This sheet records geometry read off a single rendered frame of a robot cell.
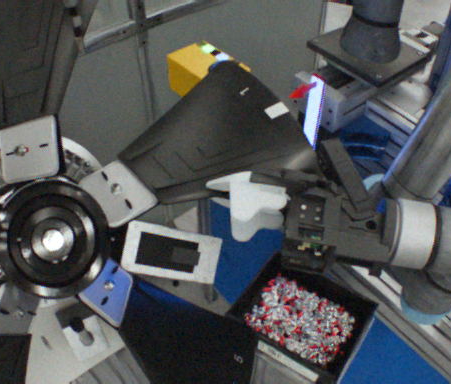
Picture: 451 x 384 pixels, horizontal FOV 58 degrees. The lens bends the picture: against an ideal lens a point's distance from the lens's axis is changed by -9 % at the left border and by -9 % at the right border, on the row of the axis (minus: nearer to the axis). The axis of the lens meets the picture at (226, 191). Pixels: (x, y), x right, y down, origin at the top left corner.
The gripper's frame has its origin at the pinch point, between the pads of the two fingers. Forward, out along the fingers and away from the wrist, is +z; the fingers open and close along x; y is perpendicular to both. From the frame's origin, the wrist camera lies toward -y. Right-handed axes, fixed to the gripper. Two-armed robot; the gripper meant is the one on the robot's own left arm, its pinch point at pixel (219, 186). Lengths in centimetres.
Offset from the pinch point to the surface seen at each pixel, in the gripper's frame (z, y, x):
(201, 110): 5.1, -10.8, -1.1
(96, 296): 10.5, 15.5, 2.7
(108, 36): 48, -61, 25
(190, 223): 35, -65, 125
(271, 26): 10, -111, 51
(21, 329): 18.8, 21.6, 4.3
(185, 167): 4.3, -1.0, -1.3
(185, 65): 17.3, -38.4, 14.5
